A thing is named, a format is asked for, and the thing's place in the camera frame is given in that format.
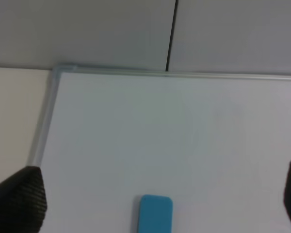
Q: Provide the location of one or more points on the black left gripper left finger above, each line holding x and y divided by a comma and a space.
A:
23, 202

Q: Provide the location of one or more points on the blue whiteboard eraser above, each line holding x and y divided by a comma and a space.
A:
155, 214

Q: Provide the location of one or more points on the white whiteboard with aluminium frame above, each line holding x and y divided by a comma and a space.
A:
218, 145

